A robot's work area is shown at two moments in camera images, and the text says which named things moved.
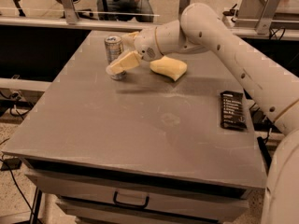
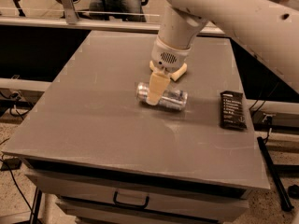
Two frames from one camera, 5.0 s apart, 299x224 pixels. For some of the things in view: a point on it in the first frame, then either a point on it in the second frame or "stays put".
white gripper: [146, 44] to [168, 57]
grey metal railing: [257, 27] stays put
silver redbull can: [114, 47] to [177, 99]
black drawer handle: [129, 204] stays put
